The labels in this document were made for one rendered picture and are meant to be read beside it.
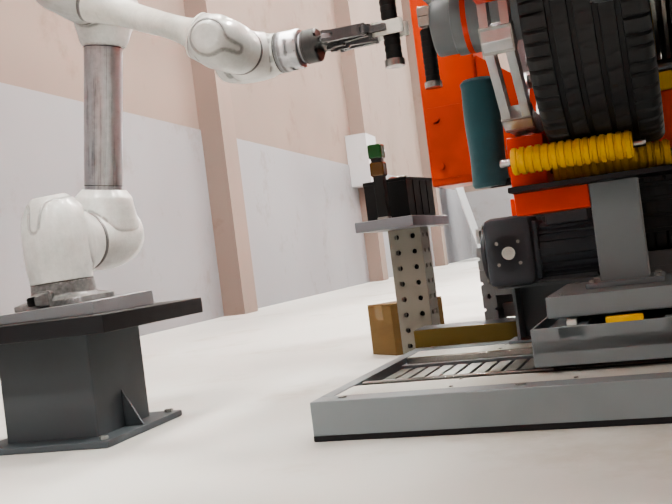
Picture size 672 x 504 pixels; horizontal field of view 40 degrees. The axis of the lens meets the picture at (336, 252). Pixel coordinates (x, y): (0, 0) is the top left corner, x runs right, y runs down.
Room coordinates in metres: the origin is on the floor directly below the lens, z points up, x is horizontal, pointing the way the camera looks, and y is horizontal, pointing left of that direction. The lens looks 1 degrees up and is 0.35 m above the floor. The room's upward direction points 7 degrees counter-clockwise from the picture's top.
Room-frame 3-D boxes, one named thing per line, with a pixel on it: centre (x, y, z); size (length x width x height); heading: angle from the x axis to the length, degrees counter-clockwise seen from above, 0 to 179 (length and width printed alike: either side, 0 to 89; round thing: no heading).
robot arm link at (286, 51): (2.03, 0.04, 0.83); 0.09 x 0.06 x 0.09; 160
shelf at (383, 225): (2.74, -0.22, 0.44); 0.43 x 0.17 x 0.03; 160
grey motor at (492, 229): (2.31, -0.59, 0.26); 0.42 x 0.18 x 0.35; 70
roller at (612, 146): (1.88, -0.51, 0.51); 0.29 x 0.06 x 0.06; 70
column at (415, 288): (2.77, -0.23, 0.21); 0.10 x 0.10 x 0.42; 70
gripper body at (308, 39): (2.01, -0.03, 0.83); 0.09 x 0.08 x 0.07; 70
